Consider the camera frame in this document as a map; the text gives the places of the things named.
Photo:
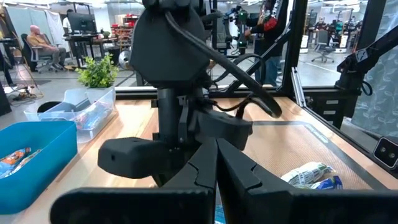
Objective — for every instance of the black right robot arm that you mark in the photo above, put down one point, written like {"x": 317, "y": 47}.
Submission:
{"x": 168, "y": 46}

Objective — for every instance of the grey office chair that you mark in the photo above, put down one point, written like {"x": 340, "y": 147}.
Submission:
{"x": 323, "y": 43}
{"x": 31, "y": 54}

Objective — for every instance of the white partition screen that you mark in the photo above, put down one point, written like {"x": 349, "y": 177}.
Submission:
{"x": 31, "y": 18}

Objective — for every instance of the teal plastic bin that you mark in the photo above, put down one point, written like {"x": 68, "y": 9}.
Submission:
{"x": 46, "y": 155}

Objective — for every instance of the black computer monitor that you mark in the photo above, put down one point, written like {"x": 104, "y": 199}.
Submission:
{"x": 82, "y": 22}

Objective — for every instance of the small grey depth camera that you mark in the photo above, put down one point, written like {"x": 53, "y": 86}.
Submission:
{"x": 387, "y": 152}

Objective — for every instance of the red parts shelf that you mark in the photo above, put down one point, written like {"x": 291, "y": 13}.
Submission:
{"x": 124, "y": 29}

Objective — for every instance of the blue green granola bar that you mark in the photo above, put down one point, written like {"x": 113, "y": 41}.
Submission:
{"x": 104, "y": 109}

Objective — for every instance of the beige silicone mat dark border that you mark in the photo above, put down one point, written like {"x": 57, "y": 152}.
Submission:
{"x": 280, "y": 149}

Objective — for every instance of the leafy plant in white pot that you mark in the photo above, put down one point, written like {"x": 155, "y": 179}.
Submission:
{"x": 98, "y": 73}

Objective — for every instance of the orange green granola bar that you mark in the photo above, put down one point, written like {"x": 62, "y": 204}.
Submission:
{"x": 26, "y": 161}
{"x": 15, "y": 155}

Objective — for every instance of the black drawer cabinet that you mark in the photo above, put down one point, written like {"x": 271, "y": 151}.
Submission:
{"x": 329, "y": 105}

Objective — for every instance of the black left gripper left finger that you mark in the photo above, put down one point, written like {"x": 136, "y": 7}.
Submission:
{"x": 140, "y": 207}

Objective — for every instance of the black aluminium table frame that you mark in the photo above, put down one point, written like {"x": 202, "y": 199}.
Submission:
{"x": 297, "y": 31}

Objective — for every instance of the grey leaf pattern curtain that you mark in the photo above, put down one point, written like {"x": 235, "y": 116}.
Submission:
{"x": 379, "y": 102}

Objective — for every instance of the person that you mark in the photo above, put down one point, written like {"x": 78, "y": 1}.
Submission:
{"x": 267, "y": 40}
{"x": 40, "y": 43}
{"x": 66, "y": 23}

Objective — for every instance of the large blue chip bag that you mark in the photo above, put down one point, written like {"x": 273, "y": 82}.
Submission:
{"x": 329, "y": 183}

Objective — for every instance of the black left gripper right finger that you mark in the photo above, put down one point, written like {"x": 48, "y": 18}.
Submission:
{"x": 295, "y": 208}

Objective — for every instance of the black office desk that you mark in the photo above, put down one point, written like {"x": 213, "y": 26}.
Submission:
{"x": 84, "y": 39}

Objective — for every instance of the red orange granola bar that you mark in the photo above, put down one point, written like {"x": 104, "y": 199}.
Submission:
{"x": 84, "y": 119}

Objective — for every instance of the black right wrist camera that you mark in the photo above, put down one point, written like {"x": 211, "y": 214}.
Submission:
{"x": 224, "y": 127}

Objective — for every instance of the clear plastic bin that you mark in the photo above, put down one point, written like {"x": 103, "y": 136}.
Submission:
{"x": 62, "y": 119}

